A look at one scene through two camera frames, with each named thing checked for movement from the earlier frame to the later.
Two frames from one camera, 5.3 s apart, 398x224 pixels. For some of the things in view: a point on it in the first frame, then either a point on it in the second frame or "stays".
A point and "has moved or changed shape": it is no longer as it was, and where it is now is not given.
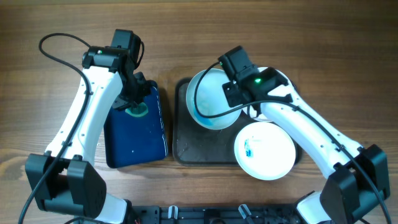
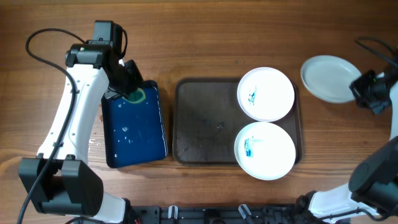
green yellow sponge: [140, 110] has moved or changed shape
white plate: [264, 150] stays
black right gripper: [234, 94] to [361, 93]
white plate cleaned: [212, 99] to [329, 78]
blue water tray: [129, 140] stays
